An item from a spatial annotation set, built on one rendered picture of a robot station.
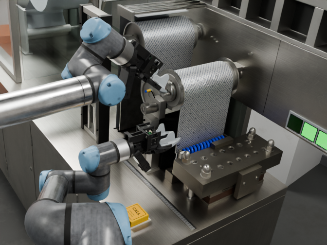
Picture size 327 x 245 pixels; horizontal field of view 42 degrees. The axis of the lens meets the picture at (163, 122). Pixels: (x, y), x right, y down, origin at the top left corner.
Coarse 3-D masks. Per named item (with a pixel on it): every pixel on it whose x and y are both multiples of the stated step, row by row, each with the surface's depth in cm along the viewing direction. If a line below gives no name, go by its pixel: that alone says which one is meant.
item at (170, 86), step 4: (168, 80) 143; (168, 84) 142; (172, 84) 142; (168, 88) 142; (172, 88) 141; (160, 92) 147; (172, 92) 141; (176, 92) 142; (168, 96) 143; (172, 96) 142; (176, 96) 143; (164, 100) 146; (168, 100) 144; (172, 100) 144
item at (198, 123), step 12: (228, 96) 156; (192, 108) 147; (204, 108) 151; (216, 108) 155; (180, 120) 146; (192, 120) 150; (204, 120) 154; (216, 120) 158; (180, 132) 149; (192, 132) 153; (204, 132) 157; (216, 132) 162; (180, 144) 152; (192, 144) 156
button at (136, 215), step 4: (136, 204) 142; (128, 208) 140; (132, 208) 140; (136, 208) 140; (140, 208) 140; (128, 212) 138; (132, 212) 138; (136, 212) 139; (140, 212) 139; (144, 212) 139; (128, 216) 137; (132, 216) 137; (136, 216) 137; (140, 216) 137; (144, 216) 137; (148, 216) 139; (132, 220) 135; (136, 220) 136; (140, 220) 137; (144, 220) 138; (132, 224) 135; (136, 224) 137
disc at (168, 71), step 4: (164, 72) 145; (168, 72) 143; (172, 72) 142; (160, 76) 148; (176, 76) 140; (180, 80) 139; (180, 84) 140; (180, 88) 140; (184, 96) 140; (180, 100) 142; (180, 104) 142; (168, 108) 149; (172, 108) 147; (176, 108) 145
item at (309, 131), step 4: (304, 124) 143; (308, 124) 142; (304, 128) 143; (308, 128) 142; (312, 128) 141; (304, 132) 144; (308, 132) 142; (312, 132) 141; (304, 136) 144; (308, 136) 143; (312, 136) 141; (312, 140) 142
